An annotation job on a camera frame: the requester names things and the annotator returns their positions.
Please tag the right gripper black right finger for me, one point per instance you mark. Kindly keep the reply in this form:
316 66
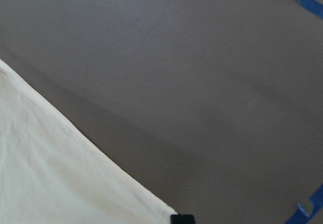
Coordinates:
188 219

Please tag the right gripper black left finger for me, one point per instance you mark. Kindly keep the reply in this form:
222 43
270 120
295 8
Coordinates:
176 219

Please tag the cream long-sleeve graphic shirt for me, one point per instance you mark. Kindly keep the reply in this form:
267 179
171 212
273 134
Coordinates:
51 173

